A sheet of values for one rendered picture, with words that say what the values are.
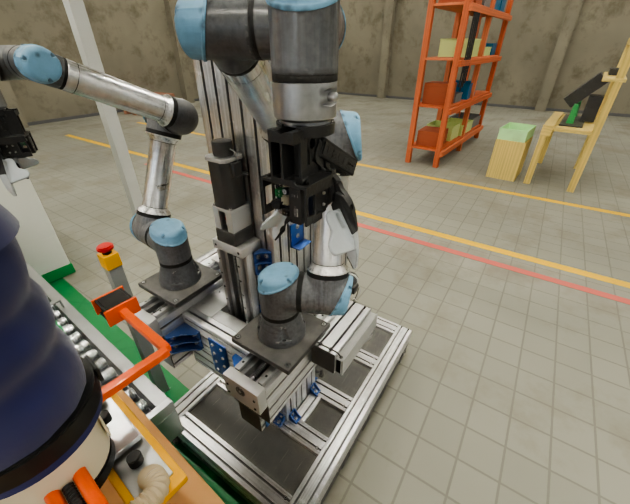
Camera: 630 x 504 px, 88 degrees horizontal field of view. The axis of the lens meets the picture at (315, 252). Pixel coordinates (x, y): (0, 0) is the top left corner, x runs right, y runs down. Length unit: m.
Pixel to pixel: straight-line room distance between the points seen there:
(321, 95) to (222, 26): 0.18
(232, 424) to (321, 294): 1.14
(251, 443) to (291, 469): 0.23
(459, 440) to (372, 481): 0.53
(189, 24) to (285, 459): 1.63
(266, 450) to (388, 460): 0.64
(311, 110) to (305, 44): 0.06
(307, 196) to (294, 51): 0.15
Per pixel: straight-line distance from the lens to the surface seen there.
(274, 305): 0.92
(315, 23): 0.39
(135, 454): 0.85
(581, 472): 2.37
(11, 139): 1.16
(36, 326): 0.58
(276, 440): 1.80
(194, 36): 0.53
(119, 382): 0.86
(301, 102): 0.39
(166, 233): 1.22
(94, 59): 4.06
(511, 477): 2.18
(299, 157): 0.40
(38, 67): 1.03
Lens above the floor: 1.80
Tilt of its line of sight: 32 degrees down
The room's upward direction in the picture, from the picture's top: straight up
